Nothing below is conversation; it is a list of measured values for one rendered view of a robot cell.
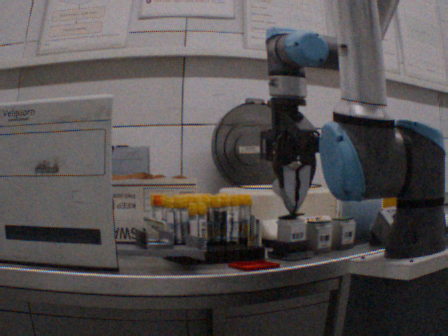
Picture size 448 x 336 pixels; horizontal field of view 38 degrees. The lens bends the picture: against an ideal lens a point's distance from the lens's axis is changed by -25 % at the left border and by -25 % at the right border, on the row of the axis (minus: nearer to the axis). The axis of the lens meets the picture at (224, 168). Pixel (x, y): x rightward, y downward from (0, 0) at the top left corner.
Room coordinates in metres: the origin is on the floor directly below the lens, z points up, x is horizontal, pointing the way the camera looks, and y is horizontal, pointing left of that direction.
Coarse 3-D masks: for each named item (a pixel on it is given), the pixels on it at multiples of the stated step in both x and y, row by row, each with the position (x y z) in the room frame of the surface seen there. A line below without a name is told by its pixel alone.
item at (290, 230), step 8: (280, 224) 1.53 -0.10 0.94; (288, 224) 1.51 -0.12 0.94; (296, 224) 1.51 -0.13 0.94; (304, 224) 1.52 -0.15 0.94; (280, 232) 1.53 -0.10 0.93; (288, 232) 1.51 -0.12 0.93; (296, 232) 1.51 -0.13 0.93; (304, 232) 1.52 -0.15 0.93; (280, 240) 1.53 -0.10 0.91; (288, 240) 1.51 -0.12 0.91; (296, 240) 1.51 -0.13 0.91
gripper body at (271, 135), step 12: (276, 108) 1.56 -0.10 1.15; (288, 108) 1.53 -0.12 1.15; (276, 120) 1.56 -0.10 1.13; (264, 132) 1.56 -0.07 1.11; (276, 132) 1.52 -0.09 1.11; (288, 132) 1.51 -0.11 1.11; (276, 144) 1.52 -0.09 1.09; (288, 144) 1.51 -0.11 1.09; (264, 156) 1.56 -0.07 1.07; (288, 156) 1.51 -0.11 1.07; (300, 156) 1.52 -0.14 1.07
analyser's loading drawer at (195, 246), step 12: (144, 240) 1.35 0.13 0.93; (156, 240) 1.41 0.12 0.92; (168, 240) 1.37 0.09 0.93; (192, 240) 1.41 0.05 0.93; (204, 240) 1.38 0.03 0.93; (120, 252) 1.32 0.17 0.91; (132, 252) 1.33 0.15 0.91; (144, 252) 1.33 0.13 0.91; (156, 252) 1.34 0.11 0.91; (168, 252) 1.35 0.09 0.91; (180, 252) 1.36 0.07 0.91; (192, 252) 1.38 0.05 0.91; (204, 252) 1.38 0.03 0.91
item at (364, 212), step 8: (368, 200) 1.67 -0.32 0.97; (376, 200) 1.68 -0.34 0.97; (344, 208) 1.67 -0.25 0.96; (352, 208) 1.65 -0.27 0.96; (360, 208) 1.66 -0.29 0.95; (368, 208) 1.67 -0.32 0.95; (376, 208) 1.68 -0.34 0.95; (344, 216) 1.67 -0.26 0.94; (352, 216) 1.65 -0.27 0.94; (360, 216) 1.66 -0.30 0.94; (368, 216) 1.67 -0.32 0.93; (360, 224) 1.66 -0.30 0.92; (368, 224) 1.67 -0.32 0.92; (360, 232) 1.66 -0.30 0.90; (368, 232) 1.67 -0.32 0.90; (360, 240) 1.65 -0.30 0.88; (368, 240) 1.65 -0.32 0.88
